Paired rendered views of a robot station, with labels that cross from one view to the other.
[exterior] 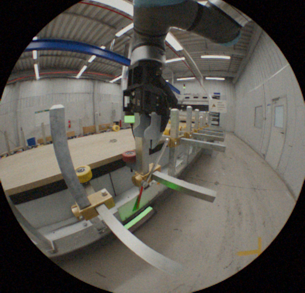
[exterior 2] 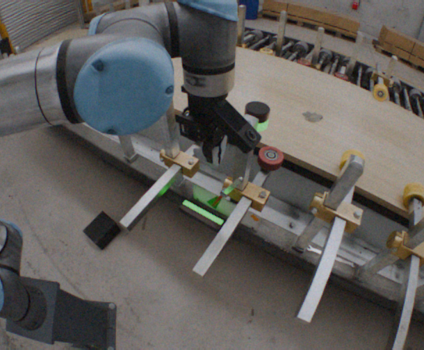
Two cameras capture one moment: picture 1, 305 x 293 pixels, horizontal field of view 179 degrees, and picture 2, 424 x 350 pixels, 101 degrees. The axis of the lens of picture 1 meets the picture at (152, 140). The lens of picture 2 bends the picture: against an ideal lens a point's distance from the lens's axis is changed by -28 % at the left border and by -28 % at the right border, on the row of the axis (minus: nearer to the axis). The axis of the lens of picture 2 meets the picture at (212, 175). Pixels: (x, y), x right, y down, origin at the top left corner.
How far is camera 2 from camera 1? 0.54 m
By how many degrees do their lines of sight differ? 74
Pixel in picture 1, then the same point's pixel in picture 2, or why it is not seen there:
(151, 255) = (138, 207)
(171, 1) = not seen: hidden behind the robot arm
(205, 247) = not seen: outside the picture
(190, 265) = (173, 334)
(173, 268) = (127, 220)
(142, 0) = not seen: hidden behind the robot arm
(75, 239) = (153, 169)
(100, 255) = (175, 214)
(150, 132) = (199, 153)
